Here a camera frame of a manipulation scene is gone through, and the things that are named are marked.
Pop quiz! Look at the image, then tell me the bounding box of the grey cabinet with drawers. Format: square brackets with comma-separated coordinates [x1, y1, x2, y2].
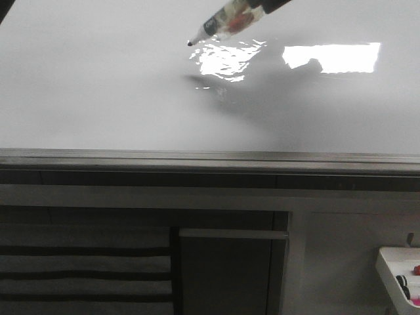
[1, 184, 289, 314]

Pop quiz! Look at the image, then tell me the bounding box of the white whiteboard with metal frame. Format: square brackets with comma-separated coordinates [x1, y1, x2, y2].
[1, 1, 419, 175]

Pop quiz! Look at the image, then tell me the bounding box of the black capped marker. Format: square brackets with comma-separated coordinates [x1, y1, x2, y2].
[396, 275, 407, 287]
[402, 286, 411, 300]

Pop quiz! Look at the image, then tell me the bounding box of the pink marker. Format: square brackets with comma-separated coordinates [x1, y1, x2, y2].
[410, 297, 420, 306]

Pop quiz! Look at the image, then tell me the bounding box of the tape-wrapped whiteboard marker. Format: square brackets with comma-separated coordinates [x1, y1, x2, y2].
[187, 1, 265, 47]

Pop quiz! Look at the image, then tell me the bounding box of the white plastic marker tray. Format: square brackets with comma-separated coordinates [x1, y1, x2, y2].
[375, 247, 419, 314]

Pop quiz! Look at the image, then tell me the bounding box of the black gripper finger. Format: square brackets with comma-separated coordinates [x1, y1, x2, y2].
[249, 0, 290, 14]

